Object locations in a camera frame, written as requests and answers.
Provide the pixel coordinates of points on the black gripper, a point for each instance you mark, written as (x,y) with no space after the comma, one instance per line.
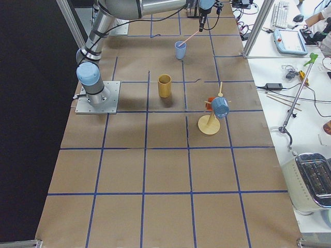
(202,15)

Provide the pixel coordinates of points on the pink chopstick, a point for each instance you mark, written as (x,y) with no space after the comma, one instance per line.
(188,38)

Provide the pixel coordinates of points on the blue plastic cup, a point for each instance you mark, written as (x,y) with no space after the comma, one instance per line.
(180,49)

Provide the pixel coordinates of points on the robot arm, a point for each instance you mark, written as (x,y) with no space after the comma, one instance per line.
(89,55)

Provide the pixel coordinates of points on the wooden chopsticks on desk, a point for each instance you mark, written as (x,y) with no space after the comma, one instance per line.
(280,100)

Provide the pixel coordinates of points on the bamboo cylinder holder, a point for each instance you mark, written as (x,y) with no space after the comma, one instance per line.
(164,85)

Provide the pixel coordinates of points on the white keyboard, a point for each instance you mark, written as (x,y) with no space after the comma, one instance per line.
(280,13)

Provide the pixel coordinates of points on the red mug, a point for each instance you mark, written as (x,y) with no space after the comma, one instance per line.
(208,103)

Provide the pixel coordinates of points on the blue mug on tree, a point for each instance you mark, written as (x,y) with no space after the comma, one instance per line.
(220,107)

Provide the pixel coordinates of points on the blue teach pendant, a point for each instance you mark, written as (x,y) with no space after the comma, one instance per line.
(289,42)

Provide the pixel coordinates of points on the black power adapter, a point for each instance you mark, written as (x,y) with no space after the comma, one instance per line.
(274,86)

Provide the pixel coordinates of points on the black computer mouse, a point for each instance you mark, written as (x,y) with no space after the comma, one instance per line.
(298,18)

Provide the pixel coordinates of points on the wooden mug tree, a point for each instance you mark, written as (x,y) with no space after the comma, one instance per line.
(210,124)

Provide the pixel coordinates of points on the long metal grabber tool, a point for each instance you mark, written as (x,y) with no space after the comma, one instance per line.
(283,128)

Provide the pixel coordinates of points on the silver toaster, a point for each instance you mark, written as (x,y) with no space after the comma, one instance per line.
(307,176)

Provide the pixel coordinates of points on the aluminium frame post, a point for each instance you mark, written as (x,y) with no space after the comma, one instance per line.
(262,15)

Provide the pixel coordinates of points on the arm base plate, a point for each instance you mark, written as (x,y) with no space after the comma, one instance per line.
(105,102)

